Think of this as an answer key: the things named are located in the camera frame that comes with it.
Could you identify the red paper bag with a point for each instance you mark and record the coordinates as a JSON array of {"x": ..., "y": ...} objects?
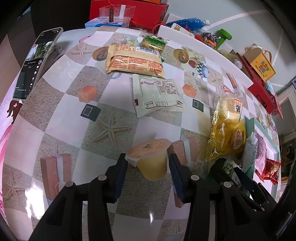
[{"x": 150, "y": 11}]

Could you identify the pale green barcode packet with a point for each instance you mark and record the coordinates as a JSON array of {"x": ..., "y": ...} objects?
[{"x": 251, "y": 150}]

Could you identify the white tray with teal rim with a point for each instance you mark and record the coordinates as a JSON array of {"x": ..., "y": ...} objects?
[{"x": 251, "y": 125}]

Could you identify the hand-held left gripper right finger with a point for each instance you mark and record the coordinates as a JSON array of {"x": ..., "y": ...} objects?
[{"x": 177, "y": 180}]

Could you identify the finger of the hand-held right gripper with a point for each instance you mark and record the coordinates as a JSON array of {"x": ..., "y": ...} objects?
[
  {"x": 216, "y": 170},
  {"x": 245, "y": 182}
]

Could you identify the green dumbbell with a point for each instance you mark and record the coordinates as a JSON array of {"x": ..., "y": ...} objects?
[{"x": 224, "y": 36}]

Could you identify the orange label bread packet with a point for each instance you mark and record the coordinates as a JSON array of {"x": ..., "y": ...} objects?
[{"x": 227, "y": 106}]

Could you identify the colourful toy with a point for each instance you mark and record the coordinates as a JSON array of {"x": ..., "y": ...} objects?
[{"x": 208, "y": 38}]

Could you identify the green white biscuit packet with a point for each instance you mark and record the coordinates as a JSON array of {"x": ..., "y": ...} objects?
[{"x": 229, "y": 168}]

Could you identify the blue bead bottle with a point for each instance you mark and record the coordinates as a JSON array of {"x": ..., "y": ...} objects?
[{"x": 187, "y": 23}]

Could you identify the white phone stand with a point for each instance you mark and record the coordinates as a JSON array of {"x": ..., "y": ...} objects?
[{"x": 59, "y": 49}]

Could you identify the green label cake packet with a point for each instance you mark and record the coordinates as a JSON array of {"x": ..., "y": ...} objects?
[{"x": 153, "y": 42}]

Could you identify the yellow gift box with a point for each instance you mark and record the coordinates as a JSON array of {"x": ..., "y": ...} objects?
[{"x": 262, "y": 64}]

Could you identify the yellow jelly cup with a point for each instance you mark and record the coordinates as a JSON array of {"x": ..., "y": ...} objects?
[{"x": 152, "y": 162}]

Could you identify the blue tissue box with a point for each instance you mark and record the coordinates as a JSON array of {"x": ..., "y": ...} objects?
[{"x": 101, "y": 23}]

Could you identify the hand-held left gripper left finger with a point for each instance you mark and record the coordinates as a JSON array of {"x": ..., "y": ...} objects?
[{"x": 120, "y": 176}]

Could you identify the pale white snack packet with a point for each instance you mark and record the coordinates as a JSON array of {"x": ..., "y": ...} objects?
[{"x": 159, "y": 95}]

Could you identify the red gift box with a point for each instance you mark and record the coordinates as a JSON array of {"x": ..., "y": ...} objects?
[{"x": 261, "y": 92}]

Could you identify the clear plastic box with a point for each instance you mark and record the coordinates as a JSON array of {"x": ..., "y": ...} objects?
[{"x": 115, "y": 14}]

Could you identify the white card box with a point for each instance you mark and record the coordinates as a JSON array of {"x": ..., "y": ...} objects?
[{"x": 178, "y": 28}]

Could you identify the red flower snack packet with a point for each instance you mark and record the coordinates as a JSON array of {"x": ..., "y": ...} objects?
[{"x": 271, "y": 170}]

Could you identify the smartphone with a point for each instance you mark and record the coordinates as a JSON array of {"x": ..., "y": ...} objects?
[{"x": 32, "y": 69}]

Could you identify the pink snack packet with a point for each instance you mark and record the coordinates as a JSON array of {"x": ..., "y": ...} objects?
[{"x": 261, "y": 153}]

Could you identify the beige bread packet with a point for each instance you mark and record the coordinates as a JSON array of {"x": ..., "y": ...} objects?
[{"x": 134, "y": 62}]

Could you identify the yellow bread packet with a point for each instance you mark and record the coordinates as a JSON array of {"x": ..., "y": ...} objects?
[{"x": 227, "y": 136}]

